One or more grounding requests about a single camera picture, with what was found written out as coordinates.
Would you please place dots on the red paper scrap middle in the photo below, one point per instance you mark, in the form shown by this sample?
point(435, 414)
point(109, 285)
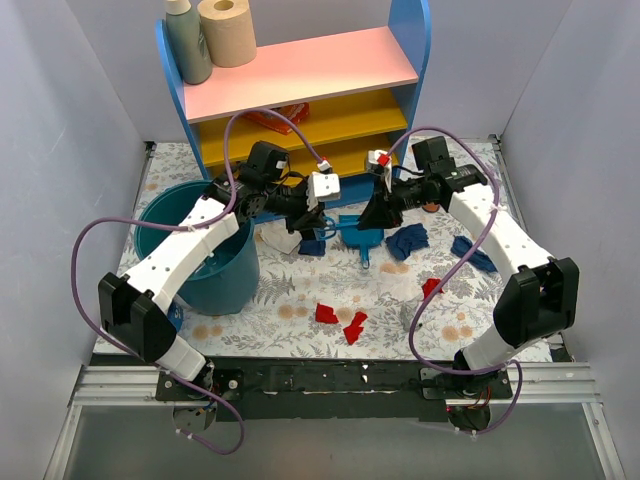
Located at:
point(355, 328)

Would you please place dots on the blue plastic dustpan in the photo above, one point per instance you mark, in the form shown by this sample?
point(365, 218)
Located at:
point(362, 240)

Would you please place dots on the aluminium frame rail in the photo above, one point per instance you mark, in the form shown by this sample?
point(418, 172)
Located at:
point(132, 422)

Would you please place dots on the floral table cloth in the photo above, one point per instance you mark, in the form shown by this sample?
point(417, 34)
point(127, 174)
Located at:
point(279, 320)

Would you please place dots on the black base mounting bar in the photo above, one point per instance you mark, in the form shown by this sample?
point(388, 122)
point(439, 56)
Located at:
point(263, 388)

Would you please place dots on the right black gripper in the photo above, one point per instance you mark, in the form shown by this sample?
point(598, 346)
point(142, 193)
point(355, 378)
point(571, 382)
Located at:
point(388, 203)

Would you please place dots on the red paper scrap left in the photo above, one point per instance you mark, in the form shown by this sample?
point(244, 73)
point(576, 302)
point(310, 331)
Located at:
point(325, 314)

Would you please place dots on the white blue tape roll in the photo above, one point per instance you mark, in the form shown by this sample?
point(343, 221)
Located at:
point(175, 315)

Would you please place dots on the blue pink yellow shelf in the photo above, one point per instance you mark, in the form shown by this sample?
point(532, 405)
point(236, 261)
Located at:
point(363, 89)

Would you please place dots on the brown paper roll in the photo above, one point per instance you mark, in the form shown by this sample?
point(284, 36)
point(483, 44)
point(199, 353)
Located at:
point(229, 32)

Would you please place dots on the orange spray bottle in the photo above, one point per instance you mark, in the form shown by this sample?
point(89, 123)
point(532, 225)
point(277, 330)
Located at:
point(431, 207)

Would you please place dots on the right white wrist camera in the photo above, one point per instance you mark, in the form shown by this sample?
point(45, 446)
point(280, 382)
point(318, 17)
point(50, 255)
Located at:
point(379, 162)

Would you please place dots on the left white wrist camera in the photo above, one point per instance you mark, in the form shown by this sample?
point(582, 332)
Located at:
point(322, 188)

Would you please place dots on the red paper scrap right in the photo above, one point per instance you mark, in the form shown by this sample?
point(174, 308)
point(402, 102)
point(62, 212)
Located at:
point(431, 285)

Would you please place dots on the dark blue paper scrap left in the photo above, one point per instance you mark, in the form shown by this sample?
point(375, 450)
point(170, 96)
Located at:
point(314, 248)

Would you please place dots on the blue hand brush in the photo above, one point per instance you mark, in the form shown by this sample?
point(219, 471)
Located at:
point(332, 227)

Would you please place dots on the red paper scrap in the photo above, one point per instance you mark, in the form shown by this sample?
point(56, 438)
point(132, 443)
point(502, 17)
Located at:
point(355, 328)
point(325, 314)
point(431, 285)

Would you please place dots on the white paper scrap left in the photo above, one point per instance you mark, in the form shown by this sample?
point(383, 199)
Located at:
point(276, 236)

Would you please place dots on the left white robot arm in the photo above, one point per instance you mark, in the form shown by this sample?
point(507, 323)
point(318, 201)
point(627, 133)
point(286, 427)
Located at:
point(134, 306)

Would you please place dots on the dark blue paper scrap middle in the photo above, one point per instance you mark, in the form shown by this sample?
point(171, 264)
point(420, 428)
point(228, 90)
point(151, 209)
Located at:
point(407, 240)

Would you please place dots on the teal plastic bucket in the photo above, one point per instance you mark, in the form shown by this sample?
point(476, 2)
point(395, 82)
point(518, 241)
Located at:
point(225, 282)

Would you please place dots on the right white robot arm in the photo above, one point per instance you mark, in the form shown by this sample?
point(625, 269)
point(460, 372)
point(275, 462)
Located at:
point(540, 291)

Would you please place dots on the grey green bottle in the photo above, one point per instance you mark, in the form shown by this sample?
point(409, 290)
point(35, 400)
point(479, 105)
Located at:
point(187, 40)

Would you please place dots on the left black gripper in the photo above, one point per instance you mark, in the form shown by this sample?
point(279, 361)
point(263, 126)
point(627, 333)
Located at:
point(302, 215)

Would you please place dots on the red box upper shelf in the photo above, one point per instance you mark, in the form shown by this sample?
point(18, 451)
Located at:
point(294, 113)

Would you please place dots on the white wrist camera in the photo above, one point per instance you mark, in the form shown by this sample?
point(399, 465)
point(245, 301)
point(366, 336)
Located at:
point(322, 188)
point(379, 162)

